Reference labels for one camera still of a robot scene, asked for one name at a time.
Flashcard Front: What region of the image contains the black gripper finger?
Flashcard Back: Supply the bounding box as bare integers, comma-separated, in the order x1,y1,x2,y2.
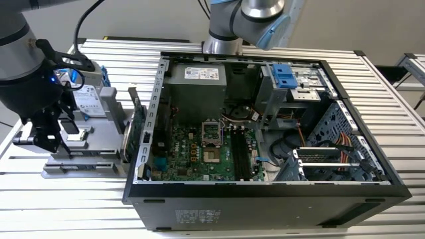
59,99,75,159
33,106,63,154

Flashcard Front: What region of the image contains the black RAM slot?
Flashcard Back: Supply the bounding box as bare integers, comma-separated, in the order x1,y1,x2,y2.
238,126,254,181
231,126,246,181

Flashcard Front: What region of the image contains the hard disk in blue carrier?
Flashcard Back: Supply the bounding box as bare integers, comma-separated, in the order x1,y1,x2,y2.
71,65,112,121

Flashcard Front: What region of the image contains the grey parts rack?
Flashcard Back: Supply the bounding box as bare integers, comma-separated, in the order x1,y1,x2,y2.
41,86,138,179

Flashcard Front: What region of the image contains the green graphics card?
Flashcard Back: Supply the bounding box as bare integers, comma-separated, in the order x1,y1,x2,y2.
120,86,150,163

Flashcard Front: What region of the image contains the grey power supply unit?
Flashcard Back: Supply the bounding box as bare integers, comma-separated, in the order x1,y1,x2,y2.
163,62,228,125

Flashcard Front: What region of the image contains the green motherboard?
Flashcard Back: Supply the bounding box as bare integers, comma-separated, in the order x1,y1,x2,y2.
151,124,267,182

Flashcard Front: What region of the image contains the metal socket cover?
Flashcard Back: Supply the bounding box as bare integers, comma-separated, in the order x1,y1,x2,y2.
202,119,223,147

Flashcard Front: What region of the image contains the CPU socket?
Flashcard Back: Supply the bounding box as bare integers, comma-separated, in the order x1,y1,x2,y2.
203,148,223,164

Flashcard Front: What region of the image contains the round black fan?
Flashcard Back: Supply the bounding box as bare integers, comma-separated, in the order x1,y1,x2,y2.
224,104,263,122

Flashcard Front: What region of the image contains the black open PC case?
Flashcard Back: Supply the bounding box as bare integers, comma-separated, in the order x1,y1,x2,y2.
122,51,414,231

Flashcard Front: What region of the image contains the blue plastic bay latch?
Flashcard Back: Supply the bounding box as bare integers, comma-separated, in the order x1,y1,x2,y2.
271,64,299,89

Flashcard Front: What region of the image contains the metal disk bay cage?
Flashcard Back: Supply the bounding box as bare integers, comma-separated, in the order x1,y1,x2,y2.
274,146,363,182

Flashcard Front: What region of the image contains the black panel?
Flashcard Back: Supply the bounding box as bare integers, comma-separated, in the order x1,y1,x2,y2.
375,65,410,86

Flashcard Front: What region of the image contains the metal slat side table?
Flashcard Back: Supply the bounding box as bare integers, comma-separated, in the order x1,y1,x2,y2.
394,53,425,110

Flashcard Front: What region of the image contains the short dark blue cable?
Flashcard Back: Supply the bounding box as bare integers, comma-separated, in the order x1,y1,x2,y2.
63,69,84,91

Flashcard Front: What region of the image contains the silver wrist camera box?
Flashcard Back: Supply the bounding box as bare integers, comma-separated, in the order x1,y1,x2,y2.
55,56,102,87

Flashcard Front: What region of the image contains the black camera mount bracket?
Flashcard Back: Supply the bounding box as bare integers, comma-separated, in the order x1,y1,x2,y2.
35,38,96,73

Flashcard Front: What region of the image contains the black camera cable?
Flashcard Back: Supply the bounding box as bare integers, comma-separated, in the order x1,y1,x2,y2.
74,0,106,54

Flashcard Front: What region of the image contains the purple white wire bundle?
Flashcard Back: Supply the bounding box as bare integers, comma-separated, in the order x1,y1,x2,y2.
220,114,259,129

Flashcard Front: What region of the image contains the blue wire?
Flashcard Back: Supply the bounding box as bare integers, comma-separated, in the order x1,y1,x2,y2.
254,156,287,168

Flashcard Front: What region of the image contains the grey metal drive bay bracket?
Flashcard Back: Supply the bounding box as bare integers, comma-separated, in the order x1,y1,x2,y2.
255,63,334,130

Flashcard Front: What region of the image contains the black wire loop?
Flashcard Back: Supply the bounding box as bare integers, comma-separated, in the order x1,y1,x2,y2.
270,134,300,161

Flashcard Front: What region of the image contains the thin orange wire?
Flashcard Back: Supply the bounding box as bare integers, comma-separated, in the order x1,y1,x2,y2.
296,123,307,147

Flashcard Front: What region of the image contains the orange wire bundle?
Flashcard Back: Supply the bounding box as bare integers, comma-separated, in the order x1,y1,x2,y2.
335,131,355,173

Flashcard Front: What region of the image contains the black flat wire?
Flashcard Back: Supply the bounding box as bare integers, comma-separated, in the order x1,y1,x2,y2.
314,140,355,152

